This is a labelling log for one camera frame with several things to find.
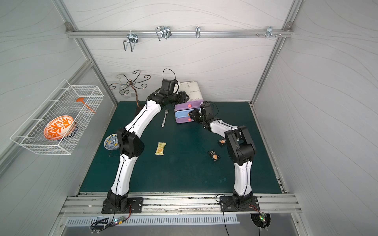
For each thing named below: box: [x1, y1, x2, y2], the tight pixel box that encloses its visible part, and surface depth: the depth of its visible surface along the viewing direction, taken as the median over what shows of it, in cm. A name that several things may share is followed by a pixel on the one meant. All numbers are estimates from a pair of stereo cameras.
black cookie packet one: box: [217, 139, 226, 147], surface depth 98 cm
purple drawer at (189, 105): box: [175, 99, 204, 112], surface depth 95 cm
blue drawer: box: [175, 108, 196, 119], surface depth 98 cm
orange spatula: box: [75, 97, 97, 114], surface depth 80 cm
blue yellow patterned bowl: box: [103, 133, 120, 151], surface depth 97 cm
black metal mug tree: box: [108, 70, 152, 111], surface depth 90 cm
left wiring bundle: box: [91, 216, 126, 234], surface depth 69 cm
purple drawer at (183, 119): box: [175, 116, 195, 124], surface depth 106 cm
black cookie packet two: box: [208, 149, 221, 162], surface depth 92 cm
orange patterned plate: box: [43, 115, 76, 141], surface depth 64 cm
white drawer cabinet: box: [178, 80, 204, 102], surface depth 103 cm
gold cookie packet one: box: [155, 141, 167, 156], surface depth 95 cm
